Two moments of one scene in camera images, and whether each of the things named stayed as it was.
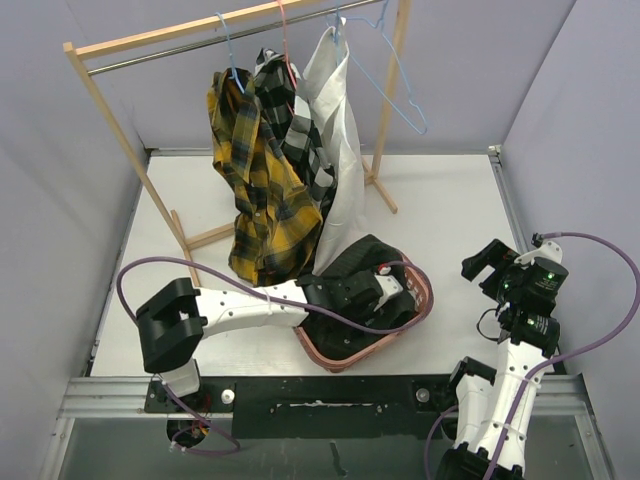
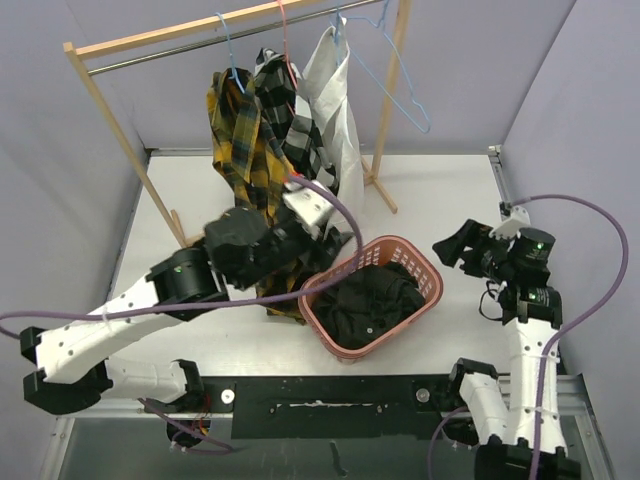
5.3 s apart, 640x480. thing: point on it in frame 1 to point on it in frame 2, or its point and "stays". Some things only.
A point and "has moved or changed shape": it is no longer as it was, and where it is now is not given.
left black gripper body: (371, 314) to (285, 244)
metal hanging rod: (217, 40) stays
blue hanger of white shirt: (333, 20) to (336, 33)
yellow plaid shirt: (276, 221) stays
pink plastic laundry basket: (424, 297) has moved or changed shape
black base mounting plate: (330, 407) stays
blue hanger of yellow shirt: (233, 75) stays
